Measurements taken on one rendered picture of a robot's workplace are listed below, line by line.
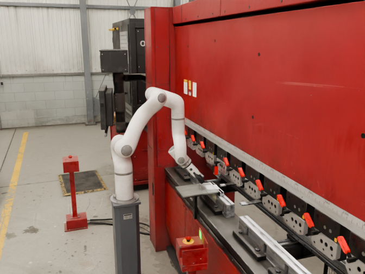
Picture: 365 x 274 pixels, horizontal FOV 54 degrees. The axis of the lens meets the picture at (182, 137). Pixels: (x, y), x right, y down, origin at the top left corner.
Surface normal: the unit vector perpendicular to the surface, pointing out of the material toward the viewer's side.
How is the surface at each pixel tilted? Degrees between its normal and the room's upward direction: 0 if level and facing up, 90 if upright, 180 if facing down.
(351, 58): 90
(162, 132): 90
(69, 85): 90
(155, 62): 90
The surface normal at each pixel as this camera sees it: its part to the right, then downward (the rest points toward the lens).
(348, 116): -0.95, 0.08
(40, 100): 0.34, 0.24
